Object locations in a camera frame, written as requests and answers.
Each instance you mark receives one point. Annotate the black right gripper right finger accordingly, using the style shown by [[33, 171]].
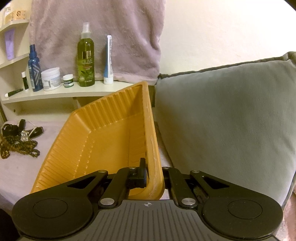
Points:
[[227, 209]]

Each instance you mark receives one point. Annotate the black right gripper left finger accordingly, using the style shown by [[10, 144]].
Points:
[[67, 208]]

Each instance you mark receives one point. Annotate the orange plastic tray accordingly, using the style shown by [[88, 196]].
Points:
[[111, 133]]

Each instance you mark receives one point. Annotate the lilac fleece mat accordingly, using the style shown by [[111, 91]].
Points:
[[19, 172]]

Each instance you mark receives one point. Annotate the grey cushion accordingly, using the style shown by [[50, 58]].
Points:
[[235, 122]]

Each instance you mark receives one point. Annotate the cream wooden shelf unit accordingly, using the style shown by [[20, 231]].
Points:
[[55, 105]]

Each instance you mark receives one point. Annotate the small green-label jar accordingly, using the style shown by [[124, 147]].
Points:
[[68, 80]]

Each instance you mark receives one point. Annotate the white cream jar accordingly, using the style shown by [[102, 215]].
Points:
[[51, 79]]

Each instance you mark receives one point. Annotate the blue white tube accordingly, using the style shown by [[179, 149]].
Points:
[[108, 76]]

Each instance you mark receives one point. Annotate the black white lip balm stick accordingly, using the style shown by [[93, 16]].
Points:
[[25, 82]]

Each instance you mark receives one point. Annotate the blue spray bottle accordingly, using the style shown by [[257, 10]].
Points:
[[34, 69]]

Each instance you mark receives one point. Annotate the green olive spray bottle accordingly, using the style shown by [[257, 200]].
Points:
[[85, 57]]

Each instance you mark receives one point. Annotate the purple tube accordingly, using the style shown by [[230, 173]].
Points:
[[9, 37]]

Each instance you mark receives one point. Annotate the small cardboard box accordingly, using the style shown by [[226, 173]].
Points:
[[10, 15]]

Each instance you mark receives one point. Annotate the lilac fleece blanket on wall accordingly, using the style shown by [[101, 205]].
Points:
[[135, 27]]

